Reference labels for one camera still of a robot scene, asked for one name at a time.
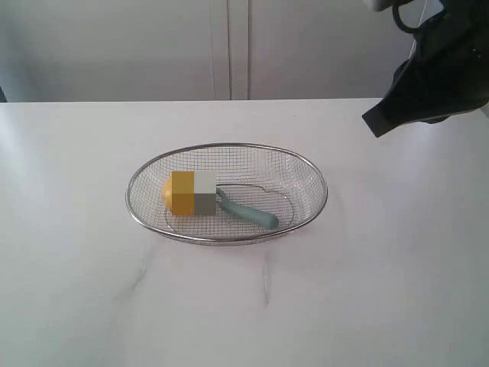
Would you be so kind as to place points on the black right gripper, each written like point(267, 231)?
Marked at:
point(447, 73)

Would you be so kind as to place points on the teal handled vegetable peeler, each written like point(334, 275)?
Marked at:
point(259, 218)

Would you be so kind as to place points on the yellow lemon with sticker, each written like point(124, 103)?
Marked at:
point(178, 193)

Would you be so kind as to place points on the oval steel mesh basket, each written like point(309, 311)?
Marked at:
point(262, 193)

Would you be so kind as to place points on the white cabinet doors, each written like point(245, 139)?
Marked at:
point(59, 51)

